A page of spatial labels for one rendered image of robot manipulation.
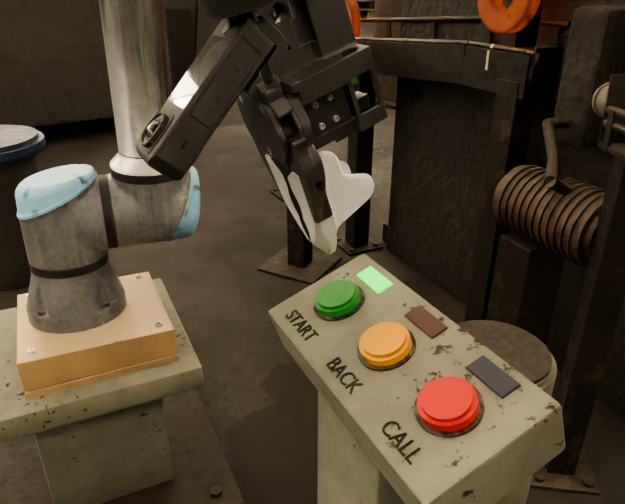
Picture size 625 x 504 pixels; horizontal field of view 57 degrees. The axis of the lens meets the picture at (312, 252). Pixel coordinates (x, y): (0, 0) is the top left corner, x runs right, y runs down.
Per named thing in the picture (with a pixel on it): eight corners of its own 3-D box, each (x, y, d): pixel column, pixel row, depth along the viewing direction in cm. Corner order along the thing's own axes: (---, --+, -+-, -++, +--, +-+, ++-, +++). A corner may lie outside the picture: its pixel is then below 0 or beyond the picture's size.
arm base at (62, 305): (22, 340, 86) (8, 281, 82) (34, 294, 99) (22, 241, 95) (127, 324, 90) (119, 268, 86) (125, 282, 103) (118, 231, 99)
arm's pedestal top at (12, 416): (-21, 450, 80) (-28, 428, 78) (-12, 331, 106) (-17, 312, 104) (204, 386, 92) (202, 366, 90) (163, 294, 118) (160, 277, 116)
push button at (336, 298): (348, 286, 53) (343, 271, 52) (372, 307, 49) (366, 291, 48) (312, 308, 52) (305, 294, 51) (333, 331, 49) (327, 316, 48)
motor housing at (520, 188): (502, 377, 134) (543, 156, 111) (579, 439, 117) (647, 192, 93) (458, 394, 129) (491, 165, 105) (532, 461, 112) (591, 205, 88)
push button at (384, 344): (394, 327, 47) (389, 311, 46) (424, 354, 43) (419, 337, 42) (354, 353, 46) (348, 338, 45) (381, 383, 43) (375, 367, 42)
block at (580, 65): (585, 132, 117) (612, 4, 106) (619, 141, 111) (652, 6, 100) (546, 138, 113) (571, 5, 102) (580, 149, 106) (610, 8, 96)
